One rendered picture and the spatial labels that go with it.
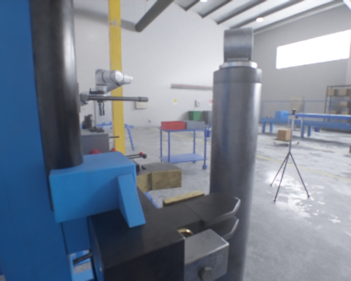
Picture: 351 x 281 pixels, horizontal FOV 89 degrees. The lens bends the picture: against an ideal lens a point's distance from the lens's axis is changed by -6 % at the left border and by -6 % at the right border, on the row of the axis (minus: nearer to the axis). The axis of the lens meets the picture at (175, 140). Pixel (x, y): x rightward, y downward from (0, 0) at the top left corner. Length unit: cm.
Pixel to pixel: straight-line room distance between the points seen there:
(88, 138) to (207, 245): 68
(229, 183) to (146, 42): 1214
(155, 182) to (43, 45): 72
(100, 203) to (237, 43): 77
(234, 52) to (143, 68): 1149
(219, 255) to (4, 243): 55
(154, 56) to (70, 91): 1229
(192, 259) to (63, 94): 44
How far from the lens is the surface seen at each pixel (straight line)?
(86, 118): 121
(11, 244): 70
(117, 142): 328
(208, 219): 59
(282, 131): 731
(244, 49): 90
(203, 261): 49
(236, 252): 110
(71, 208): 47
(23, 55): 59
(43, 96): 47
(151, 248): 37
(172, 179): 98
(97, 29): 1216
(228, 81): 84
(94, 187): 46
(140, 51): 1245
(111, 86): 171
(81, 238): 70
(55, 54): 47
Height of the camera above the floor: 132
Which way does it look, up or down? 10 degrees down
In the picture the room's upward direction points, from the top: straight up
